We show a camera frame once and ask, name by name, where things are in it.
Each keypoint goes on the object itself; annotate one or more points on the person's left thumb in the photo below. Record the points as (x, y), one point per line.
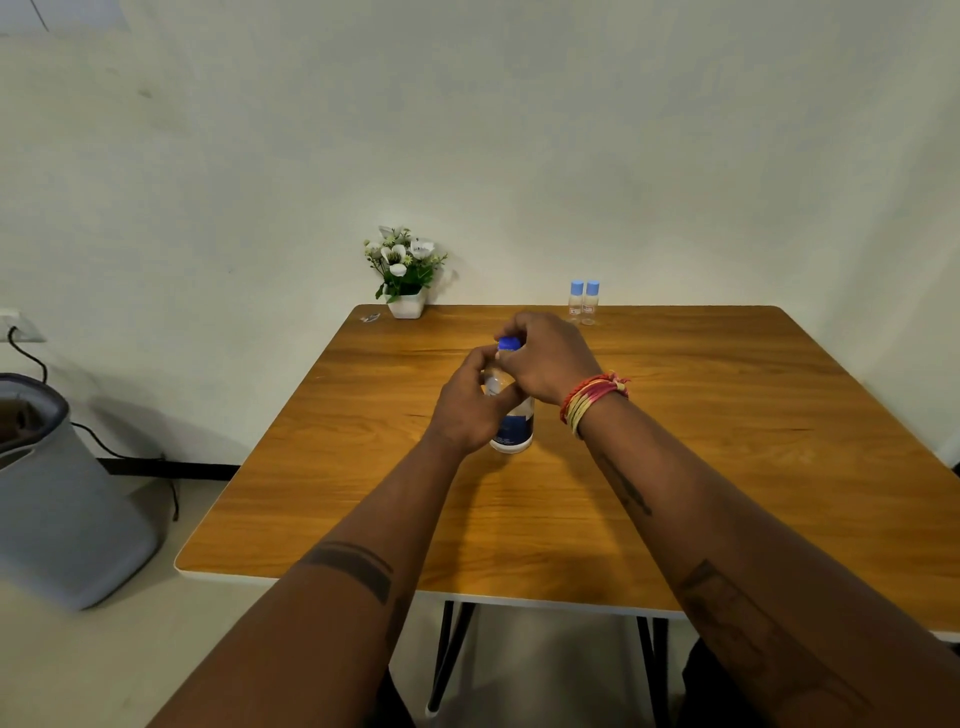
(506, 401)

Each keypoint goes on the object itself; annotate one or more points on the white wall socket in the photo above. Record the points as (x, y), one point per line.
(19, 325)

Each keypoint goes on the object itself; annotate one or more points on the clear bottle with blue label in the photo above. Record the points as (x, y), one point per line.
(514, 427)

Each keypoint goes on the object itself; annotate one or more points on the person's right forearm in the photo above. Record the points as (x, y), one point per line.
(742, 577)

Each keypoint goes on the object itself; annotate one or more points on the person's dark trousers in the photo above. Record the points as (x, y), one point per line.
(720, 690)

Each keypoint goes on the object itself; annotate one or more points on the black table legs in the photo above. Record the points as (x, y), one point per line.
(457, 652)

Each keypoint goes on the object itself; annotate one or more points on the person's right fingers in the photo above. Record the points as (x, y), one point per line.
(513, 345)

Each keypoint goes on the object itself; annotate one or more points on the grey bin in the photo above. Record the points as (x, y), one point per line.
(60, 510)

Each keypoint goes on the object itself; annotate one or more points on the white potted artificial flowers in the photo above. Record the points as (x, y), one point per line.
(406, 270)

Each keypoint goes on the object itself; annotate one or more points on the person's left hand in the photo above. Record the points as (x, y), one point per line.
(465, 411)

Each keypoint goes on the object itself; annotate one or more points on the small clear blue-capped bottle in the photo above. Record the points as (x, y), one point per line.
(591, 301)
(575, 300)

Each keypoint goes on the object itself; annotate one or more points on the person's left forearm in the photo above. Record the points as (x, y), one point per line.
(330, 592)

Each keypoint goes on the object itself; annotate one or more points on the blue bottle cap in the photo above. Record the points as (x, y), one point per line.
(509, 343)

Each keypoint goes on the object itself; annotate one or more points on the wooden table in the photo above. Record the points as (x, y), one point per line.
(675, 465)

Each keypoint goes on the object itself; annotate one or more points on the person's right hand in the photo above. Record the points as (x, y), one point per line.
(551, 358)

